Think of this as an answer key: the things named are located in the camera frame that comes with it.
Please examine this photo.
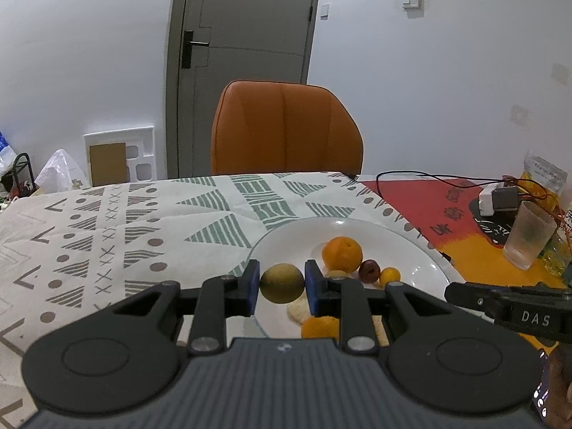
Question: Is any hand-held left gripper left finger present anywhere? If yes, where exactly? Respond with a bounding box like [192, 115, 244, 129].
[107, 259, 261, 356]

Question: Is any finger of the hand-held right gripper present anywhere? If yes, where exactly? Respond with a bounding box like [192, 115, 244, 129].
[444, 281, 510, 322]

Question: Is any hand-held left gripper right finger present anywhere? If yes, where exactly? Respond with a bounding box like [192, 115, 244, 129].
[305, 259, 452, 353]

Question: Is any green round fruit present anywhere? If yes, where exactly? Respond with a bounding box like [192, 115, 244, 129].
[259, 263, 307, 304]

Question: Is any orange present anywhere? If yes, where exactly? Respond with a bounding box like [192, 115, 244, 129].
[301, 316, 341, 339]
[322, 237, 363, 274]

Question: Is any red jujube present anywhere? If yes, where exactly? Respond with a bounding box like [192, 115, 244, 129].
[359, 259, 381, 283]

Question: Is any white plate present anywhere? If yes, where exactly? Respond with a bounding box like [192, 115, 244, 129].
[247, 217, 461, 348]

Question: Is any person's right hand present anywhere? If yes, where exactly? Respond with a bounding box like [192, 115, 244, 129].
[547, 347, 572, 429]

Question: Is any greenish glass container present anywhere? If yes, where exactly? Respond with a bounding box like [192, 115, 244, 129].
[542, 228, 572, 278]

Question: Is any frosted glass cup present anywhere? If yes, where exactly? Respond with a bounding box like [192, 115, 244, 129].
[503, 201, 559, 271]

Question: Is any white power adapter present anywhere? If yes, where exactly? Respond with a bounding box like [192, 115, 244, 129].
[478, 183, 506, 216]

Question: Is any red table mat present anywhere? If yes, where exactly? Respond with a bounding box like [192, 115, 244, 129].
[357, 178, 572, 358]

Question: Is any grey power adapter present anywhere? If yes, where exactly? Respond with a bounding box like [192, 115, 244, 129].
[494, 186, 520, 212]

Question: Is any yellow snack bag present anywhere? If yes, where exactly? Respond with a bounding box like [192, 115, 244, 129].
[521, 151, 568, 206]

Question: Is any patterned tablecloth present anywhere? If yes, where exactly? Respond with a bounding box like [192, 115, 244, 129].
[0, 171, 452, 412]

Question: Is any orange chair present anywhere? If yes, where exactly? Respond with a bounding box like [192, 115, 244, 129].
[211, 80, 364, 176]

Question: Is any white foam packaging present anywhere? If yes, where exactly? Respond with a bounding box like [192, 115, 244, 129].
[83, 126, 156, 187]

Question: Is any brown cardboard piece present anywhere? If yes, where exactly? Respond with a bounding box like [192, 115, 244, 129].
[89, 143, 127, 187]

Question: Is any white plastic bag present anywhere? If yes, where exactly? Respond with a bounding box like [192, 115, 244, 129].
[34, 149, 91, 195]

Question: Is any black metal rack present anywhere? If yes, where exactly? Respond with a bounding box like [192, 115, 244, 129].
[0, 153, 33, 199]

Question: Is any blue plastic bag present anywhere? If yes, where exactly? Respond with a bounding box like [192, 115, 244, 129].
[0, 132, 18, 175]

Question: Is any black cable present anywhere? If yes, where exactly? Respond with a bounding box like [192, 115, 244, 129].
[375, 171, 506, 197]

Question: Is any grey door with black handle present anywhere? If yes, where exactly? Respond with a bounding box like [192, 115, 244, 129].
[165, 0, 323, 178]

